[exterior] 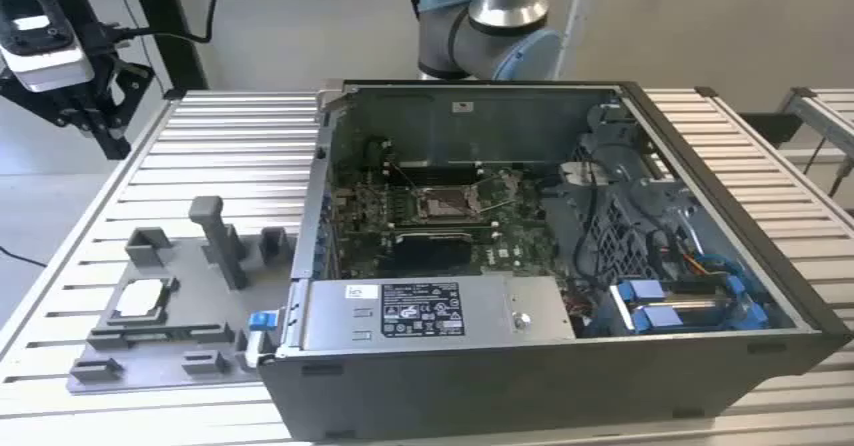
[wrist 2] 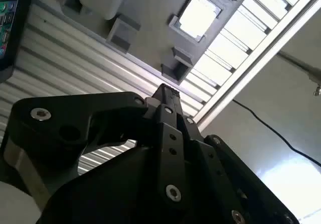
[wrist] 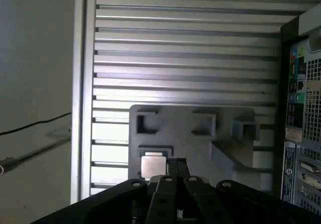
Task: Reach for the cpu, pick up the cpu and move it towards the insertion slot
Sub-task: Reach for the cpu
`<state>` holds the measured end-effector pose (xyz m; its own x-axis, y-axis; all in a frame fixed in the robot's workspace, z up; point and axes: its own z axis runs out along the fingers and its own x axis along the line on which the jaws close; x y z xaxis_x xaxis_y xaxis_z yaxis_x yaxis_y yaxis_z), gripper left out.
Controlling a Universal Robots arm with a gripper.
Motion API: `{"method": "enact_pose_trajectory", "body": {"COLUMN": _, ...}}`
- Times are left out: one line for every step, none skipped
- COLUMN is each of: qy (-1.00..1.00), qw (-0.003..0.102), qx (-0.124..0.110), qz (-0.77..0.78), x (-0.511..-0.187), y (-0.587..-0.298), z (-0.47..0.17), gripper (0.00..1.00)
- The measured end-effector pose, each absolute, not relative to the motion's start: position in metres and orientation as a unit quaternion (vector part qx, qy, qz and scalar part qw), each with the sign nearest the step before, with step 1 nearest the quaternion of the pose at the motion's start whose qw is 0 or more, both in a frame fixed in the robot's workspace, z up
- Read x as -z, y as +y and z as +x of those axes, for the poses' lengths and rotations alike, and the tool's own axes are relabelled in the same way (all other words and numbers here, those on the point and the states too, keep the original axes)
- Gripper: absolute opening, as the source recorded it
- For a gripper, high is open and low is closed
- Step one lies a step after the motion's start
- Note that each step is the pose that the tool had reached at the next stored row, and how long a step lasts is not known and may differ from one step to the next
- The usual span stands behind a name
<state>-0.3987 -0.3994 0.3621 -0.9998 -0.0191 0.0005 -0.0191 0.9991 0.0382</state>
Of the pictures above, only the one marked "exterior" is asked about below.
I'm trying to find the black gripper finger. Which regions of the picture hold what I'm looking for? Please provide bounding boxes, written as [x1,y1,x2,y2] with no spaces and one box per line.
[0,76,101,138]
[94,56,156,162]

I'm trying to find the silver square CPU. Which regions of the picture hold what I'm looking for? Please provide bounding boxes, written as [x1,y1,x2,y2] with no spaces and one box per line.
[115,280,167,318]

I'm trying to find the CPU socket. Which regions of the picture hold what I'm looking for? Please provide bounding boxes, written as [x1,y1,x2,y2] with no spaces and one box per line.
[415,185,483,221]

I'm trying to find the RAM slot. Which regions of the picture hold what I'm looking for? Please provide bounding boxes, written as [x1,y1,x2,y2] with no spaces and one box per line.
[383,219,499,231]

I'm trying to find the grey plastic parts rack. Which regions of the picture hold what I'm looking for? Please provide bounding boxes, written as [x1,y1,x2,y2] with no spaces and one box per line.
[65,194,300,397]

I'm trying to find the green RAM stick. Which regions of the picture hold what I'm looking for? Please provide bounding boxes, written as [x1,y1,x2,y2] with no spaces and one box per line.
[89,322,225,343]

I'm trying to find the blue tabbed disk carrier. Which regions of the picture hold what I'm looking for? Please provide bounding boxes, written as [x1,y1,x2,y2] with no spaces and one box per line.
[235,307,279,370]

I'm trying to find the silver power supply unit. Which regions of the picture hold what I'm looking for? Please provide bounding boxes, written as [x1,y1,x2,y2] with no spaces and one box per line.
[295,275,579,353]

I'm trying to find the black graphics card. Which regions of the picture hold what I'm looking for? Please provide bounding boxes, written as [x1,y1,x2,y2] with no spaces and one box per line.
[388,230,476,275]

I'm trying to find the metal socket cover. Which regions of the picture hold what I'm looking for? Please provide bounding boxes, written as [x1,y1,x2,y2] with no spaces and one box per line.
[468,173,520,203]

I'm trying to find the green motherboard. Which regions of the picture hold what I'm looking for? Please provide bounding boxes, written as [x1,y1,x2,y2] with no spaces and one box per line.
[328,161,570,281]

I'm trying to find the silver round cap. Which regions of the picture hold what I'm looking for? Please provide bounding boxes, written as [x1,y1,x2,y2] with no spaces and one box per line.
[558,160,612,188]

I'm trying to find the black open PC case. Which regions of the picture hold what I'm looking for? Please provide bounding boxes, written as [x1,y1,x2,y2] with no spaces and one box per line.
[255,78,854,443]

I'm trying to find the grey drive cage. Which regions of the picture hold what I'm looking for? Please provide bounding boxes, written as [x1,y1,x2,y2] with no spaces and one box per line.
[540,133,696,288]

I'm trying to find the blue disk carrier in bay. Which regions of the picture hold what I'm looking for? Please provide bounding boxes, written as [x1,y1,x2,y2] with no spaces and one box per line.
[624,302,770,338]
[608,278,743,303]

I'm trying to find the aluminium slat side table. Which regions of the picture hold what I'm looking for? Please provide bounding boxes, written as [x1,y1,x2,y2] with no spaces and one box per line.
[775,85,854,203]

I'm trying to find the black and white wrist camera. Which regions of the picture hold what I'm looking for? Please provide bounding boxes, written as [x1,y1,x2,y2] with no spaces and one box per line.
[0,13,96,94]

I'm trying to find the black camera cable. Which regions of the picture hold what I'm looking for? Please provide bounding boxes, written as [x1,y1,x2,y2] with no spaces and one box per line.
[85,0,219,48]

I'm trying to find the black frame post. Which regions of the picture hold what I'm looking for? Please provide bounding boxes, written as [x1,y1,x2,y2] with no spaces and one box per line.
[127,0,209,92]

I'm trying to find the black floor cable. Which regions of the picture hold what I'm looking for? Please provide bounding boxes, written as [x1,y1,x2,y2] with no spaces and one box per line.
[0,244,49,268]

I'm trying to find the thin wire locking lever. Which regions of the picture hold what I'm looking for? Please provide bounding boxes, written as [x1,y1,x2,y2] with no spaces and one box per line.
[388,159,424,191]

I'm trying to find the orange and blue wires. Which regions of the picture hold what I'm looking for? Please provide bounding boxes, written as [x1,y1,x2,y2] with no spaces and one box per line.
[684,249,743,280]

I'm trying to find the black bracket block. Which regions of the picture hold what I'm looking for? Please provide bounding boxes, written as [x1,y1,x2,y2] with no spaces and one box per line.
[735,110,803,148]

